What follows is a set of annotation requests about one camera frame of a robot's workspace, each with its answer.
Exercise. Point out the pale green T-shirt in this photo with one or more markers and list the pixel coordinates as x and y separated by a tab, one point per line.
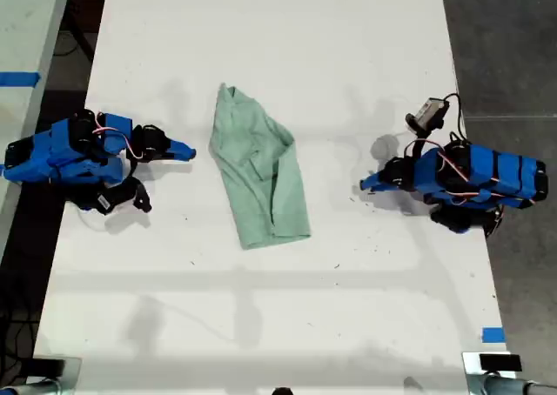
261	173

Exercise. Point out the black camera box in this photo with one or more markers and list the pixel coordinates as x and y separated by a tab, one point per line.
109	201

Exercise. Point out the blue tape strip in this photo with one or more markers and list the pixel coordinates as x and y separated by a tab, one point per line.
494	335
19	78

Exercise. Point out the grey metal frame tube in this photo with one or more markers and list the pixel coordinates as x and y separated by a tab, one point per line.
30	388
505	386

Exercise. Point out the grey camera box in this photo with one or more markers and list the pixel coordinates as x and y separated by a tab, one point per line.
431	110

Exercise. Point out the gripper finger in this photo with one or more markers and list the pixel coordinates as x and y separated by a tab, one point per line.
373	182
174	156
180	148
382	189

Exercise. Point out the black camera stalk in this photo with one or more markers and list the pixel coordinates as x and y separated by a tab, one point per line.
419	145

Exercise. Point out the silver metal bracket plate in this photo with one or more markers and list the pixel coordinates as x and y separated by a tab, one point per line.
472	369
71	373

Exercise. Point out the grey side table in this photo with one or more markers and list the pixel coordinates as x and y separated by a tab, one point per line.
26	29

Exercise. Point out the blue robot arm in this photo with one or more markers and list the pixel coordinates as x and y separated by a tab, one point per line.
500	173
43	155

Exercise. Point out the small black mount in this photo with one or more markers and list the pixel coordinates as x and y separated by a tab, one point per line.
282	391

